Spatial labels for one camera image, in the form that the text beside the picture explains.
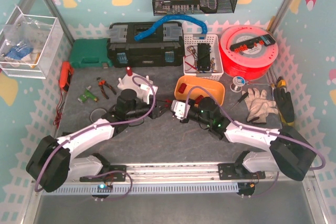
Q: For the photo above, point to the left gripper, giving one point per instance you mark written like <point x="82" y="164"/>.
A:
<point x="153" y="108"/>

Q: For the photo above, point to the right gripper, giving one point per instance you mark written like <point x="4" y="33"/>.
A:
<point x="184" y="115"/>

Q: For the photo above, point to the white four-peg base plate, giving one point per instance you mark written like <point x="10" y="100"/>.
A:
<point x="143" y="91"/>

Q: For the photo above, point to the brown tape roll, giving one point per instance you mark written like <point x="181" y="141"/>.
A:
<point x="97" y="114"/>

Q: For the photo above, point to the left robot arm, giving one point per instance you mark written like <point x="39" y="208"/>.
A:
<point x="112" y="123"/>

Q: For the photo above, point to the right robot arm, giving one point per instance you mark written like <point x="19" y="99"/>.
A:
<point x="281" y="150"/>

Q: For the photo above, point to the black toolbox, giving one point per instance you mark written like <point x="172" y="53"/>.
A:
<point x="165" y="47"/>

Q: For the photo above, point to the small solder spool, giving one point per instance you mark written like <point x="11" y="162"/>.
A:
<point x="237" y="84"/>

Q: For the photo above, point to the black plate in basket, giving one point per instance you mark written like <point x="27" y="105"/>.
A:
<point x="203" y="57"/>

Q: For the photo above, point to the small black screwdriver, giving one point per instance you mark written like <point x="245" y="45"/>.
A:
<point x="242" y="98"/>

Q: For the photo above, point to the white perforated basket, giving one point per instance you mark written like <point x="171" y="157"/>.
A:
<point x="190" y="57"/>

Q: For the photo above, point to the white work glove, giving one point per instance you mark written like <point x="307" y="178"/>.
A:
<point x="259" y="107"/>

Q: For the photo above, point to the green brass fitting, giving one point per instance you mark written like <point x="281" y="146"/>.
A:
<point x="87" y="94"/>

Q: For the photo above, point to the green tool case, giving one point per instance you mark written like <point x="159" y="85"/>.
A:
<point x="87" y="53"/>

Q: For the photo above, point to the red filament spool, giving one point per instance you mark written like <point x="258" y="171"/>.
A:
<point x="250" y="64"/>

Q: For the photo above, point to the orange multimeter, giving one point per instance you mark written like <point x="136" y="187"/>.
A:
<point x="66" y="74"/>

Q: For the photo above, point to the black yellow glove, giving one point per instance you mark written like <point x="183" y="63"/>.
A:
<point x="285" y="106"/>

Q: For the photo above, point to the yellow black screwdriver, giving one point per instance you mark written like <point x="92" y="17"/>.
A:
<point x="280" y="83"/>

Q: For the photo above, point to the black connector strip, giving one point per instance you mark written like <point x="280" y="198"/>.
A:
<point x="264" y="40"/>

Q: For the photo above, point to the blue white glove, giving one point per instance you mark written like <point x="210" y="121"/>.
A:
<point x="20" y="52"/>

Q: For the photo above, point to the aluminium front rail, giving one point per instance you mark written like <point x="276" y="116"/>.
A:
<point x="173" y="174"/>

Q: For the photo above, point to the clear acrylic wall box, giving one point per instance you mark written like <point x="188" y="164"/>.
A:
<point x="44" y="33"/>

